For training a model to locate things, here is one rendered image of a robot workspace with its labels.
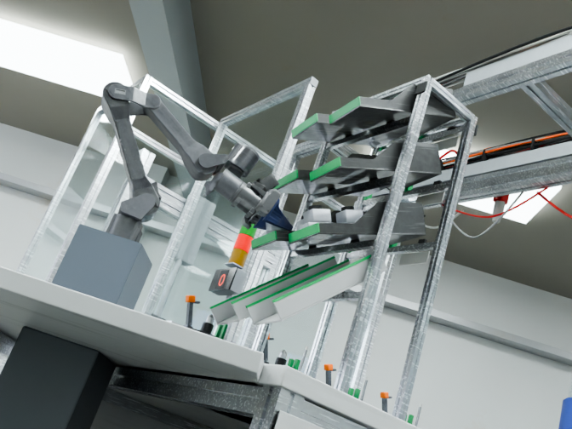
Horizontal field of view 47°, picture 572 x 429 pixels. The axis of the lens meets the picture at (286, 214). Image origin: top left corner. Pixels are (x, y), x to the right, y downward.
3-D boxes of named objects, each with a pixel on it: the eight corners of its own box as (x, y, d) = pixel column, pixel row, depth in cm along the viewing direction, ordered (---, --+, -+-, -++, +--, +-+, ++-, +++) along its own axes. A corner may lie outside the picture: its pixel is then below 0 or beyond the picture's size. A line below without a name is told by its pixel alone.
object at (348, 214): (343, 236, 143) (340, 204, 144) (333, 239, 147) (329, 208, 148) (375, 236, 147) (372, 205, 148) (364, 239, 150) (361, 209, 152)
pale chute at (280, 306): (282, 322, 126) (272, 300, 127) (253, 325, 138) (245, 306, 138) (388, 269, 141) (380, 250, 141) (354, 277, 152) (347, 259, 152)
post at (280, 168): (208, 363, 189) (309, 82, 226) (202, 362, 192) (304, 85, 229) (215, 366, 191) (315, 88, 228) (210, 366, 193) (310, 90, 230)
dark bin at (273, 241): (276, 241, 147) (273, 208, 148) (251, 250, 158) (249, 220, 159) (379, 241, 160) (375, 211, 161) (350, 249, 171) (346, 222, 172)
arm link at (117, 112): (100, 82, 147) (128, 77, 150) (98, 96, 154) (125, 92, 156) (137, 216, 141) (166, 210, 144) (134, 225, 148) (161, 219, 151)
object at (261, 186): (248, 185, 152) (263, 163, 155) (239, 192, 159) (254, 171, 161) (268, 200, 153) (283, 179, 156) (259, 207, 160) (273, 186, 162)
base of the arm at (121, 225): (100, 235, 139) (111, 209, 142) (106, 245, 145) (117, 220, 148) (130, 244, 139) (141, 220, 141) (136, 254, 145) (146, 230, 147)
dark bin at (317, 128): (317, 122, 159) (314, 93, 160) (291, 139, 170) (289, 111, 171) (409, 131, 172) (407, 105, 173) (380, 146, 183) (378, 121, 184)
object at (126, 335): (-204, 220, 95) (-193, 202, 96) (14, 344, 178) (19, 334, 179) (257, 373, 88) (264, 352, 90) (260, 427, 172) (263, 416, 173)
